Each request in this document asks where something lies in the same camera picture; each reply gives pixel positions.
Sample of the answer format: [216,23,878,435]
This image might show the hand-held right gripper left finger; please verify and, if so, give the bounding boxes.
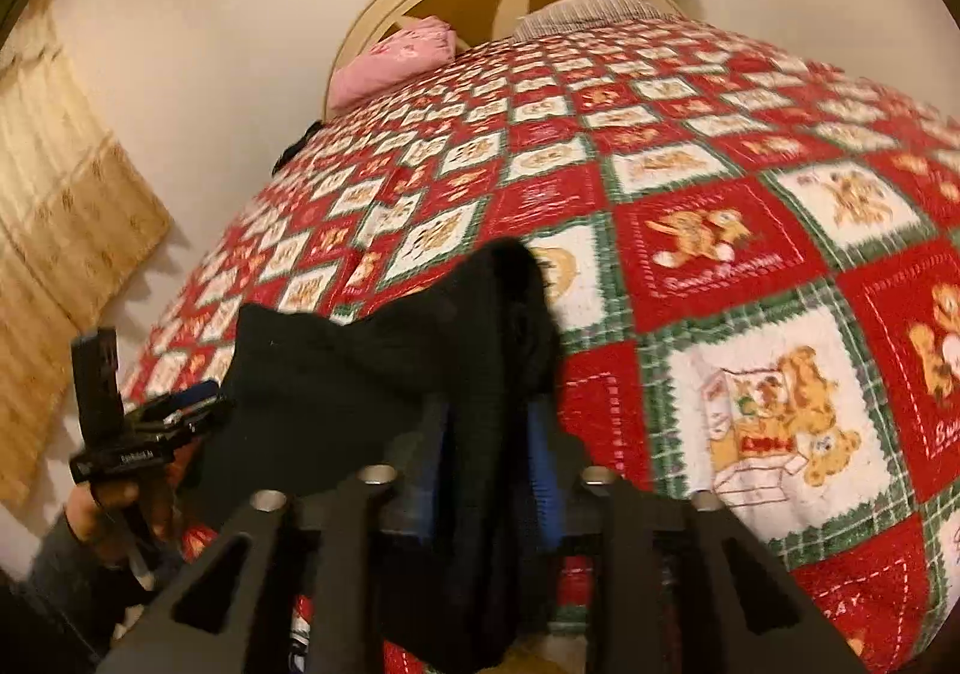
[97,411,451,674]

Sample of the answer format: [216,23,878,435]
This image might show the person's left hand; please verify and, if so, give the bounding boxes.
[67,441,197,562]

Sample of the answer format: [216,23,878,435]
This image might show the black object beside bed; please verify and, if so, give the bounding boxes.
[271,123,323,174]

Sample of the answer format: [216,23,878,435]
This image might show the person's left forearm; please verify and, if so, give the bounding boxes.
[0,509,162,674]

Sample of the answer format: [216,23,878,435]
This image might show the grey pillow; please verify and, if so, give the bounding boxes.
[512,0,683,43]

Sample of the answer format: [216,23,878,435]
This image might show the pink pillow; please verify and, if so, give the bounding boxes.
[328,16,456,121]

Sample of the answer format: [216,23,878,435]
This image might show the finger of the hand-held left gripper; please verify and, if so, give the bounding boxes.
[129,380,222,420]
[150,404,235,437]

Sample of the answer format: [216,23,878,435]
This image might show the black pants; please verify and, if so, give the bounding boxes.
[184,239,563,674]

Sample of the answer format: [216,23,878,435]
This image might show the beige patterned curtain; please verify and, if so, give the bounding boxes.
[0,0,173,506]

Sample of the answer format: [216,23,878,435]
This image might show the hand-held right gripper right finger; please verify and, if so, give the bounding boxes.
[525,411,871,674]

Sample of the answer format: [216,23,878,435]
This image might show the red checkered printed blanket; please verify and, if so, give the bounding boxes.
[116,14,960,674]

